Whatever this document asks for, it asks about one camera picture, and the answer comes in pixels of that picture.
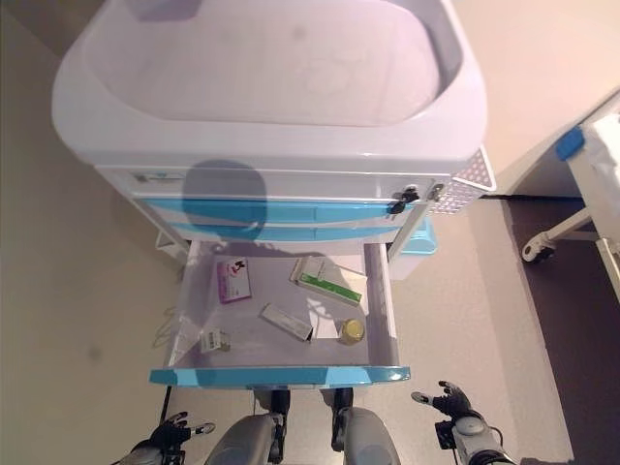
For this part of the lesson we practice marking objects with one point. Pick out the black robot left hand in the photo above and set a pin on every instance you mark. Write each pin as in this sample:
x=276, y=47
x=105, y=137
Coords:
x=169, y=435

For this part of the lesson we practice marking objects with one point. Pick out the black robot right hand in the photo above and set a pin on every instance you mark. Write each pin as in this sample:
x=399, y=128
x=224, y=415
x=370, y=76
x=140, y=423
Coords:
x=455, y=402

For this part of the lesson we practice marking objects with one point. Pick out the small green white medicine box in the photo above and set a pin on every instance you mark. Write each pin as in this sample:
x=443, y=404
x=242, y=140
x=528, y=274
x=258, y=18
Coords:
x=213, y=341

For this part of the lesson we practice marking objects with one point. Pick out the long silver medicine box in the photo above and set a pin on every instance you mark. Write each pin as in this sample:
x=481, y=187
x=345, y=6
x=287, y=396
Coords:
x=286, y=323

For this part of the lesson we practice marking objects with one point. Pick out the purple pink medicine box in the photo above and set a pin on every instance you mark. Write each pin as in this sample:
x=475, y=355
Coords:
x=232, y=283

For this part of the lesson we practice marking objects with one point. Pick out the long green striped medicine box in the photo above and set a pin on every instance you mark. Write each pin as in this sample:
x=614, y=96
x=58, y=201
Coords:
x=334, y=290

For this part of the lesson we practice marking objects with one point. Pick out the silver robot right leg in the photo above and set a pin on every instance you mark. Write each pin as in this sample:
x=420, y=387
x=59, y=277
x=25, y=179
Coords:
x=368, y=436

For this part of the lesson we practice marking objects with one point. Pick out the small yellow jar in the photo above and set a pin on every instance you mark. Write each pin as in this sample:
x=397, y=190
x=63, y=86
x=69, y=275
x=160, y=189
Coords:
x=351, y=331

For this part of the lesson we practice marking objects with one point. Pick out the waste bin with blue lid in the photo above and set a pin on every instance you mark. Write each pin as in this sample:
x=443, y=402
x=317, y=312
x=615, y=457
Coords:
x=419, y=242

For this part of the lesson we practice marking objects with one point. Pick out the bed caster wheel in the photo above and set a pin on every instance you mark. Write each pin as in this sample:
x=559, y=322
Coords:
x=535, y=252

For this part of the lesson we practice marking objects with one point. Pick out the silver lock key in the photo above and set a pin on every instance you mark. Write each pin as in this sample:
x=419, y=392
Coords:
x=436, y=191

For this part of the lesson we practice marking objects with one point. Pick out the black key bunch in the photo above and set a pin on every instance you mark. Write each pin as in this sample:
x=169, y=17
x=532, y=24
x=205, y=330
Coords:
x=409, y=194

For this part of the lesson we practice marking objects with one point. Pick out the white perforated side basket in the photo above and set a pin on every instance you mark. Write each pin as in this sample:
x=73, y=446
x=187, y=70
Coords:
x=465, y=184

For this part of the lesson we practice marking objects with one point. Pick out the green white cart label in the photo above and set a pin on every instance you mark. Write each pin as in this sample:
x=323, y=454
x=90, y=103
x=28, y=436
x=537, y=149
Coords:
x=157, y=177

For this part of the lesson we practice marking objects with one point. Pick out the blue bed corner bumper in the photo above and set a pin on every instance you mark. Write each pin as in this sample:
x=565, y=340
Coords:
x=569, y=143

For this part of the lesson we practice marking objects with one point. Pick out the white covered bed mattress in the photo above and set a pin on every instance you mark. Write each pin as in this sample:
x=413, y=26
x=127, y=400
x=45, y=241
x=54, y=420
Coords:
x=605, y=160

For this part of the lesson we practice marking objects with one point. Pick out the white medical cart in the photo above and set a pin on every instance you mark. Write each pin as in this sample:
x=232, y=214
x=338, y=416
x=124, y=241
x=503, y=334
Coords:
x=266, y=140

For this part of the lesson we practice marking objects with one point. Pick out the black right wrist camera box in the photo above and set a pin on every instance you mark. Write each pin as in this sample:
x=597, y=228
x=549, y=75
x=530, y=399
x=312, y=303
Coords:
x=443, y=433

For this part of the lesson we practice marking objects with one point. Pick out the white hospital bed frame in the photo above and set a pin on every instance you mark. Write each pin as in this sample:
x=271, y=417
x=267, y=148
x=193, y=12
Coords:
x=567, y=225

